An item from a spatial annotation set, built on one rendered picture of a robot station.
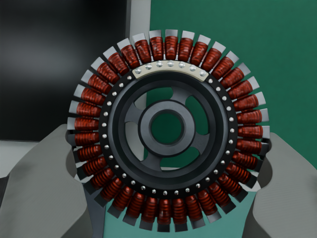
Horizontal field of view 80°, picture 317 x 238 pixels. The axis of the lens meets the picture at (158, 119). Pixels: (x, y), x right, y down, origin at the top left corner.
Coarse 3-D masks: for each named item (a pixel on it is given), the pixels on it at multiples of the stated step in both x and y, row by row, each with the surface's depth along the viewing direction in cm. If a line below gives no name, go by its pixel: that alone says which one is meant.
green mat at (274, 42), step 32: (160, 0) 19; (192, 0) 19; (224, 0) 19; (256, 0) 19; (288, 0) 19; (192, 32) 19; (224, 32) 19; (256, 32) 19; (288, 32) 19; (256, 64) 19; (288, 64) 19; (160, 96) 19; (192, 96) 19; (288, 96) 19; (160, 128) 19; (288, 128) 18; (192, 160) 18
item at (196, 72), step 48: (144, 48) 10; (192, 48) 11; (96, 96) 10; (240, 96) 10; (96, 144) 10; (144, 144) 12; (192, 144) 12; (240, 144) 10; (144, 192) 10; (192, 192) 10; (240, 192) 10
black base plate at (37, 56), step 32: (0, 0) 18; (32, 0) 17; (64, 0) 17; (96, 0) 17; (128, 0) 18; (0, 32) 17; (32, 32) 17; (64, 32) 17; (96, 32) 17; (128, 32) 19; (0, 64) 17; (32, 64) 17; (64, 64) 17; (0, 96) 17; (32, 96) 17; (64, 96) 17; (0, 128) 17; (32, 128) 17
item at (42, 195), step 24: (48, 144) 9; (24, 168) 8; (48, 168) 8; (72, 168) 9; (24, 192) 7; (48, 192) 7; (72, 192) 7; (0, 216) 6; (24, 216) 6; (48, 216) 6; (72, 216) 6
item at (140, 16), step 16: (144, 0) 20; (144, 16) 19; (144, 32) 19; (144, 96) 19; (128, 128) 19; (0, 144) 19; (16, 144) 19; (32, 144) 19; (128, 144) 19; (0, 160) 19; (16, 160) 19; (0, 176) 19; (256, 176) 18
